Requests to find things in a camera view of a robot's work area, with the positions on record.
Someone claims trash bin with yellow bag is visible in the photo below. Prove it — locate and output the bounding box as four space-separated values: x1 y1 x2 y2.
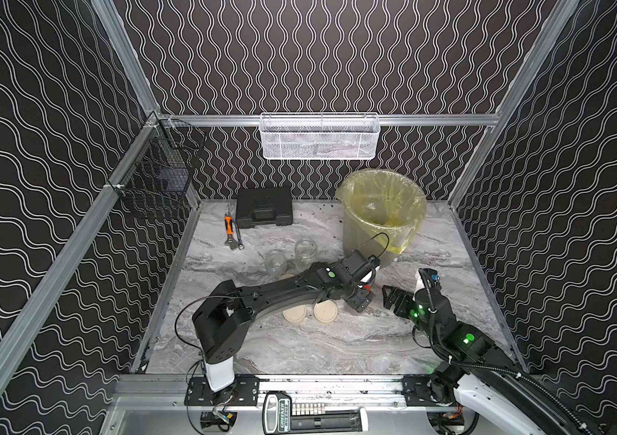
336 169 427 268

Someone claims glass jar with tea leaves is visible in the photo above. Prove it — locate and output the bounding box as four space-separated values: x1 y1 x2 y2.
263 249 287 277

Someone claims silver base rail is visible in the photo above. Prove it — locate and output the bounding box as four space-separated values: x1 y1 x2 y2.
113 374 472 411

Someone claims cream lid of back jar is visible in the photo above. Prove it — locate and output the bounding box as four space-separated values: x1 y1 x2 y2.
282 306 308 326

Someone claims white wire mesh basket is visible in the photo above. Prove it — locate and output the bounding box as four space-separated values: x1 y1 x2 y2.
259 112 381 161

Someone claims black plastic tool case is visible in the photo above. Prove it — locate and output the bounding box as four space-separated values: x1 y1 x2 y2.
235 187 293 229

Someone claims jar with cream lid front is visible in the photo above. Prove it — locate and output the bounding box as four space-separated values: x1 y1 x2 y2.
294 237 319 272

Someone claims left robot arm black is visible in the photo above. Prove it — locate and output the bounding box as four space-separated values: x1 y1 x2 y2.
192 250 380 393

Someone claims orange handled wrench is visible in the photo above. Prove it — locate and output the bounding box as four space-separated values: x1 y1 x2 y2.
224 212 244 250

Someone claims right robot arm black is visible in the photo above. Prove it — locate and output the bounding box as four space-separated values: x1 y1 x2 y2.
382 268 599 434

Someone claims black wire basket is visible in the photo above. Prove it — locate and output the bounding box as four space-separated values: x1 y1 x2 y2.
108 112 194 221

